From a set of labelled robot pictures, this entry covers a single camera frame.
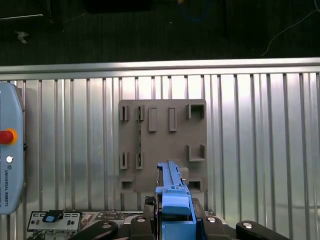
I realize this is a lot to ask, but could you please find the green RAM stick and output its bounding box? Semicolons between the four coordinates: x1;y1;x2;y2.
136;107;143;169

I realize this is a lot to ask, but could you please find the hard disk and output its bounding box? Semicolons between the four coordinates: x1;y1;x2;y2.
154;159;208;240

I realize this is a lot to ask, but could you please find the black open PC case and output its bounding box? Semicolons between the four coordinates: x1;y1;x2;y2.
26;210;156;240

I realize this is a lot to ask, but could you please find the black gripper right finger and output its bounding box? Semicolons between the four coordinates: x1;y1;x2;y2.
191;198;291;240

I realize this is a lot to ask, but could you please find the blue rear port plug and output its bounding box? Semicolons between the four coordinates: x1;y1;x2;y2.
41;209;65;224

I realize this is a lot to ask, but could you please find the white floor cable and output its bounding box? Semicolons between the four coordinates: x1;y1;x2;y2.
261;9;320;57

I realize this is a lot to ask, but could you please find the pale blue teach pendant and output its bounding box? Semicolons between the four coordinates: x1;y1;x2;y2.
0;81;28;216

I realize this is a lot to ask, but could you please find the white paper scrap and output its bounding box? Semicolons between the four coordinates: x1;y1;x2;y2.
14;30;30;45

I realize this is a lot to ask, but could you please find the grey parts rack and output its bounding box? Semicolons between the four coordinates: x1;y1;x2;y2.
118;99;208;195

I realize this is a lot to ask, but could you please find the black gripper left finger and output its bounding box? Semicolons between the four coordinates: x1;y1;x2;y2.
74;196;157;240

